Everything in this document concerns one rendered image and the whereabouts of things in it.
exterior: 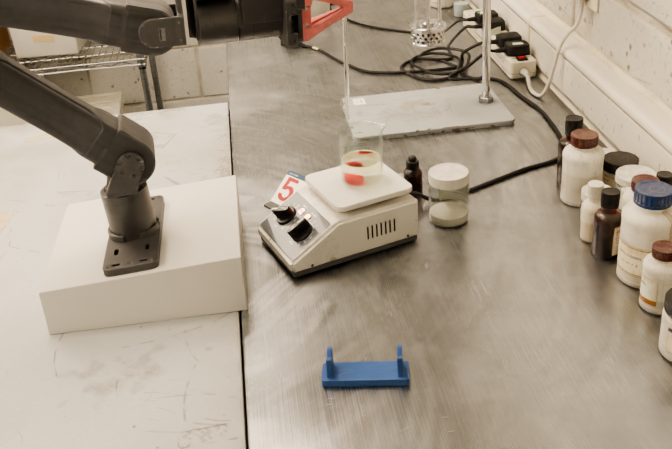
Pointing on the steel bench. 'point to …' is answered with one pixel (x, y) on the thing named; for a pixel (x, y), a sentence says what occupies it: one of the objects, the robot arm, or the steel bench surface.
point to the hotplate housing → (351, 232)
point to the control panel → (293, 224)
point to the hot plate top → (347, 200)
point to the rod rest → (365, 372)
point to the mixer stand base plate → (429, 111)
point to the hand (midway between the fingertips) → (346, 6)
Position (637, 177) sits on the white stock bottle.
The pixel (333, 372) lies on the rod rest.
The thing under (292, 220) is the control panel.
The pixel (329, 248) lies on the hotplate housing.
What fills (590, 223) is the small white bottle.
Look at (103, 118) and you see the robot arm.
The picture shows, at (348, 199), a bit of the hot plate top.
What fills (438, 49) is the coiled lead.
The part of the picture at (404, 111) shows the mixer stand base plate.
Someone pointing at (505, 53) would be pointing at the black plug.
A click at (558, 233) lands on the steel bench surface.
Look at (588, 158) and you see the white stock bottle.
